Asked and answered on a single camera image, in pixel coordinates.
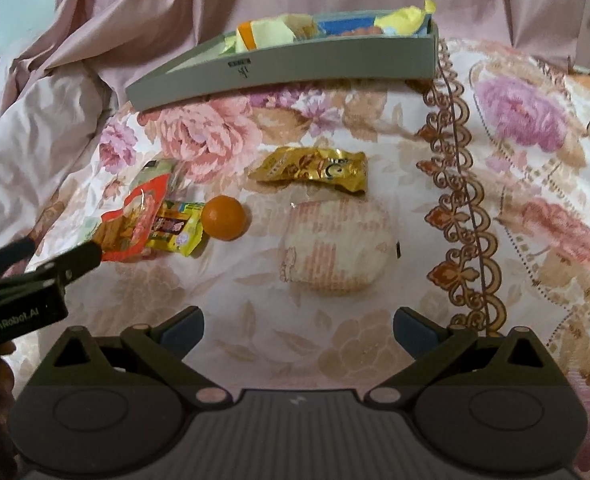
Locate yellow green candy packet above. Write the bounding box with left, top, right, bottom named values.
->
left=144, top=199, right=207, bottom=259

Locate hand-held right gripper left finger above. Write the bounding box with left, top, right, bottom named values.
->
left=40, top=306, right=233, bottom=408

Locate yellow crinkled packet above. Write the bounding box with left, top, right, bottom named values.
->
left=374, top=0, right=437, bottom=37

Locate round pastry clear packet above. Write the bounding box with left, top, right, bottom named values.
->
left=279, top=199, right=402, bottom=297

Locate gold snack packet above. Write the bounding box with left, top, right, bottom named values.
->
left=247, top=145, right=369, bottom=195

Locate orange mandarin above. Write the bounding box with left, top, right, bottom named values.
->
left=200, top=195, right=249, bottom=241

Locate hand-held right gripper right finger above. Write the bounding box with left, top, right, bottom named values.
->
left=362, top=306, right=560, bottom=408

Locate red snack packet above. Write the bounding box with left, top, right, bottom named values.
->
left=94, top=174, right=172, bottom=264

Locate pale pink duvet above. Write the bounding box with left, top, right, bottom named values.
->
left=0, top=52, right=128, bottom=266

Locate grey cardboard box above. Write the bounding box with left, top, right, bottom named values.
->
left=125, top=8, right=439, bottom=112

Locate blue packet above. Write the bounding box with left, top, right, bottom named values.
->
left=319, top=19, right=377, bottom=37

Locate yellow orange cake packet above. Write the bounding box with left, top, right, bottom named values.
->
left=234, top=13, right=322, bottom=54

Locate floral bedsheet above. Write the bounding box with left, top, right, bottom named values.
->
left=0, top=35, right=590, bottom=473

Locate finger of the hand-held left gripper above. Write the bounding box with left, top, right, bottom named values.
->
left=0, top=241, right=104, bottom=291
left=0, top=237, right=37, bottom=282

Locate pink satin sheet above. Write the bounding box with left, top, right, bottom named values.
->
left=0, top=0, right=590, bottom=98

